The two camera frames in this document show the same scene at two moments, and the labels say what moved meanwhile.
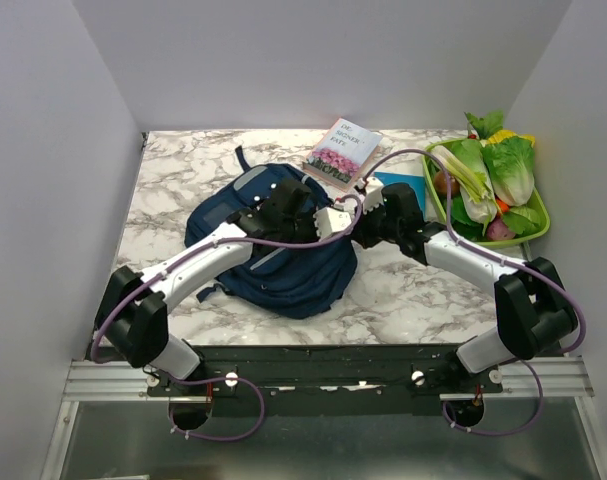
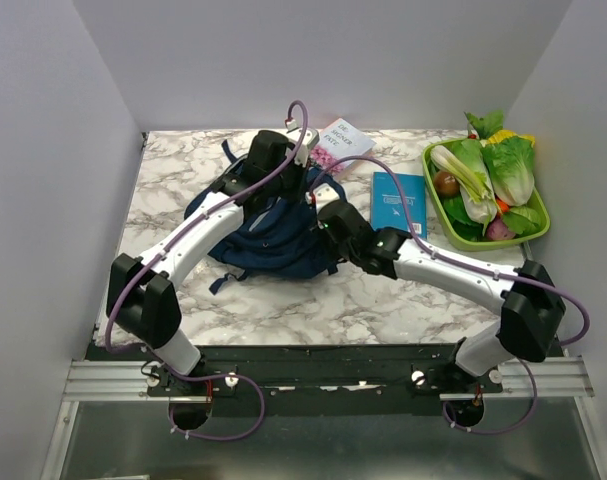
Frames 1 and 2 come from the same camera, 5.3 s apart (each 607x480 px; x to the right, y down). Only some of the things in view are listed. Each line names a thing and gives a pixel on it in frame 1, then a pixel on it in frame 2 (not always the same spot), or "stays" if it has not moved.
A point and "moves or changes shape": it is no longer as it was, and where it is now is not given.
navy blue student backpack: (311, 281) moves or changes shape
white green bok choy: (465, 161) stays
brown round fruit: (441, 184) stays
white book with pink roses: (341, 153) moves or changes shape
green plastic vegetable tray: (440, 208) stays
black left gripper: (311, 221) → (300, 184)
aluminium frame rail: (97, 381) stays
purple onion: (497, 230) stays
